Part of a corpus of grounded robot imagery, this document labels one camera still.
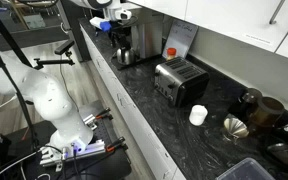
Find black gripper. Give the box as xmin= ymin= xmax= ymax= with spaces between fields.
xmin=109 ymin=20 xmax=134 ymax=50

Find stainless steel black toaster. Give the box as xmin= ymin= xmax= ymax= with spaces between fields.
xmin=153 ymin=55 xmax=211 ymax=108

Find steel coffee pot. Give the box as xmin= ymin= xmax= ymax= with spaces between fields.
xmin=116 ymin=46 xmax=137 ymax=66

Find stainless steel coffee machine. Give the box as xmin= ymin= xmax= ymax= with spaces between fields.
xmin=122 ymin=6 xmax=165 ymax=61

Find small bottle with orange lid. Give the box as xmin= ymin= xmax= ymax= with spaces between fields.
xmin=166 ymin=47 xmax=178 ymax=62

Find white handwritten sign board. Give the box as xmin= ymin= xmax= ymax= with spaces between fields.
xmin=162 ymin=19 xmax=199 ymax=59

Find white lower cabinet front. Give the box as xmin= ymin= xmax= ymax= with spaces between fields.
xmin=79 ymin=24 xmax=187 ymax=180

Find white upper cabinets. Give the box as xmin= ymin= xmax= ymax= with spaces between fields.
xmin=127 ymin=0 xmax=288 ymax=65

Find white plastic cup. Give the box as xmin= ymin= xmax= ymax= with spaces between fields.
xmin=188 ymin=104 xmax=209 ymax=127

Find black tripod pole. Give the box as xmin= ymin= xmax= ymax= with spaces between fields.
xmin=0 ymin=1 xmax=40 ymax=151

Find black jar with lid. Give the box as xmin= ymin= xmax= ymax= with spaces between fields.
xmin=228 ymin=87 xmax=263 ymax=118

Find shiny metal funnel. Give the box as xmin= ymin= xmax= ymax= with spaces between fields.
xmin=222 ymin=116 xmax=250 ymax=140

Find brown glass carafe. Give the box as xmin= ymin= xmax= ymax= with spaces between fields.
xmin=248 ymin=96 xmax=286 ymax=129

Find clear plastic container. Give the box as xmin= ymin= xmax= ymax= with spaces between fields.
xmin=215 ymin=157 xmax=277 ymax=180

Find dark metal cone dripper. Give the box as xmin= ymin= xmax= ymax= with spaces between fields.
xmin=267 ymin=142 xmax=288 ymax=168

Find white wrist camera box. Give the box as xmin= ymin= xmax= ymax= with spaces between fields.
xmin=114 ymin=9 xmax=133 ymax=21

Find black camera on stand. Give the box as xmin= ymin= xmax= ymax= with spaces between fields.
xmin=54 ymin=39 xmax=76 ymax=56

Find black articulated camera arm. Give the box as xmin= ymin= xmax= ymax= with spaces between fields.
xmin=33 ymin=56 xmax=76 ymax=71

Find orange handled clamp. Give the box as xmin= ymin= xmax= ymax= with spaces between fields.
xmin=95 ymin=107 xmax=115 ymax=121
xmin=105 ymin=136 xmax=129 ymax=154

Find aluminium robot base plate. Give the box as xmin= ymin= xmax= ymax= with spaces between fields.
xmin=38 ymin=138 xmax=107 ymax=168

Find metal cabinet handle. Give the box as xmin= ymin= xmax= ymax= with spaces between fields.
xmin=268 ymin=0 xmax=287 ymax=25

